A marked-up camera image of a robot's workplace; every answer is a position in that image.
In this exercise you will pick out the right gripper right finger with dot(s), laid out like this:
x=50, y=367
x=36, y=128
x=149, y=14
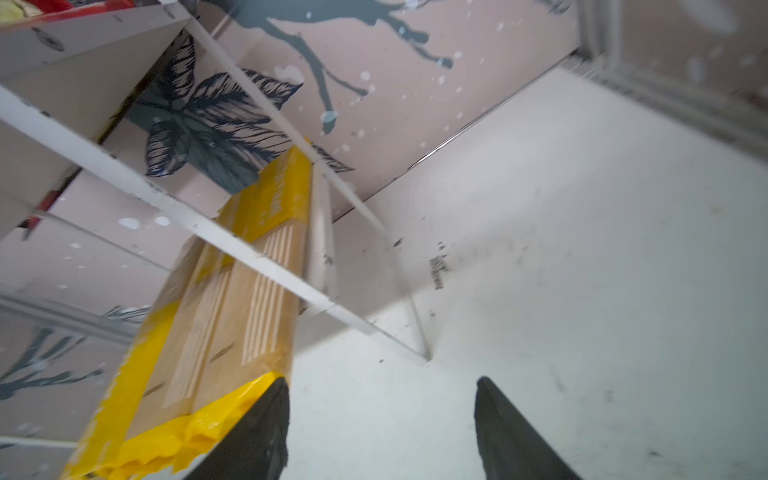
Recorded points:
x=509, y=446

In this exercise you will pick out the red spaghetti bag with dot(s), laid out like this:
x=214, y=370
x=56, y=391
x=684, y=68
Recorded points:
x=18, y=11

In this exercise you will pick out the yellow spaghetti bag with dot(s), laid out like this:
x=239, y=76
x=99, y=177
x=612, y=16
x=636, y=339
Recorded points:
x=218, y=336

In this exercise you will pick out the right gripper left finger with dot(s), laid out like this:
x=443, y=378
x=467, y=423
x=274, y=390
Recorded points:
x=256, y=448

